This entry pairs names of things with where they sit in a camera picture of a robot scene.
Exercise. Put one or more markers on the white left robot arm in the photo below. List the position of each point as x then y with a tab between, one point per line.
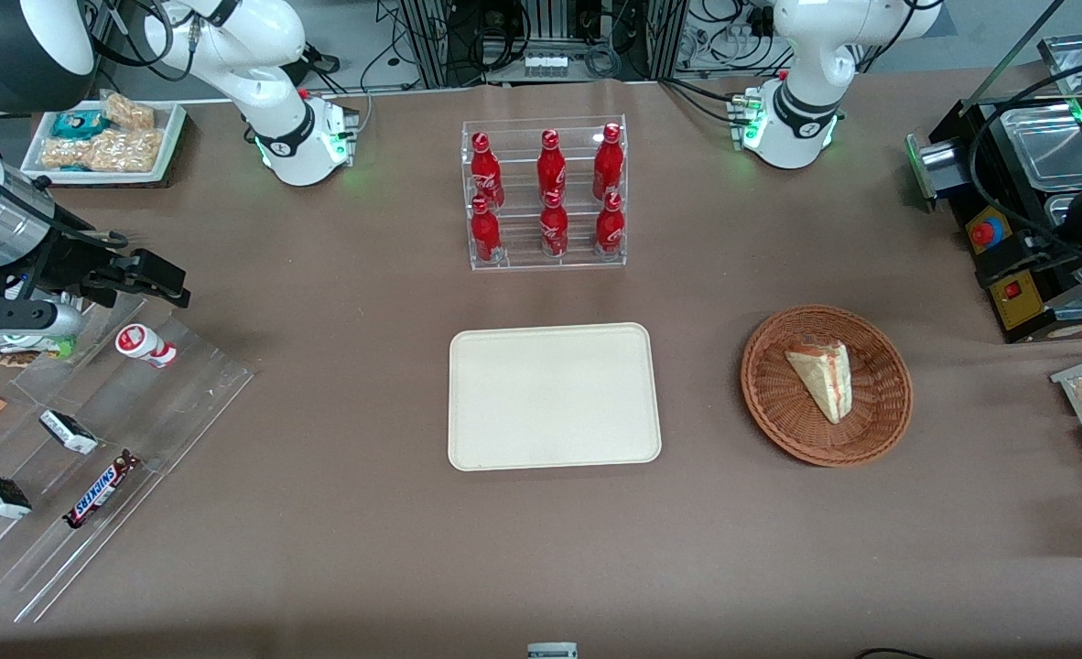
811	55

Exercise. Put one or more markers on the black white snack pack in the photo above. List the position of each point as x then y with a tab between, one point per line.
1	495
69	432

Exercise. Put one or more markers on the large clear nut bag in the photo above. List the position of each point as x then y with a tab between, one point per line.
106	151

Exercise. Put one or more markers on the red cola bottle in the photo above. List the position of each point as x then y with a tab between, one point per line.
551	165
610	227
486	174
554	229
484	233
608	163

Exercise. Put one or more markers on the aluminium frame rack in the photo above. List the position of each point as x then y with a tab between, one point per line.
436	41

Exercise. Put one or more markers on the white power strip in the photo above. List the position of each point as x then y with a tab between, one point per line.
546	65

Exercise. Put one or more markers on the clear acrylic stepped shelf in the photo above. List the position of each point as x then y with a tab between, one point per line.
166	403

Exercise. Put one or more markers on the triangle sandwich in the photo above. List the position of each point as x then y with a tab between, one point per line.
825	380

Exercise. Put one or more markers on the small light wicker basket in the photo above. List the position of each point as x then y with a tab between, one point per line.
10	352

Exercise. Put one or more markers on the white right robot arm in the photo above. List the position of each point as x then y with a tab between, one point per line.
266	46

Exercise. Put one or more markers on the yellow switch box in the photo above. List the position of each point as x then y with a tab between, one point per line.
1015	297

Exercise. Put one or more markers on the black food warmer machine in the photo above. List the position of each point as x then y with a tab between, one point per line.
990	197

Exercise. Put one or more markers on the clear acrylic bottle rack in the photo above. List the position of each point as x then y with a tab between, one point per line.
546	261

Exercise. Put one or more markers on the small clear nut bag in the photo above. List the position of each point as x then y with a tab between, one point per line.
129	112

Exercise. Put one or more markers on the red emergency stop button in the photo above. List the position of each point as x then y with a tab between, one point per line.
984	233

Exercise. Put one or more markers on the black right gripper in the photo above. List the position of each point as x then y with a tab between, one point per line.
67	256

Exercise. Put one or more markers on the white label block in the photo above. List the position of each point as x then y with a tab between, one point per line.
552	651

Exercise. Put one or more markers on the shiny metal pan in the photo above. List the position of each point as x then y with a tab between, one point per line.
1044	146

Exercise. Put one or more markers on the Snickers chocolate bar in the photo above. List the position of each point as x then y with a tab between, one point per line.
102	490

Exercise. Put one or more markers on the brown wicker basket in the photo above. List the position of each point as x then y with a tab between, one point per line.
779	403

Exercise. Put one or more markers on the red white yogurt bottle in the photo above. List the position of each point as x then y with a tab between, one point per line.
143	344

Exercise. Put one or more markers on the white snack tray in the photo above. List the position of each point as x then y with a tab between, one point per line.
170	128

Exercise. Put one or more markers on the beige plastic tray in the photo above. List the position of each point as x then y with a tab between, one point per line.
555	395

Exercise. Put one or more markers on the teal snack packet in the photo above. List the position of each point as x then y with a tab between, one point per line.
79	124

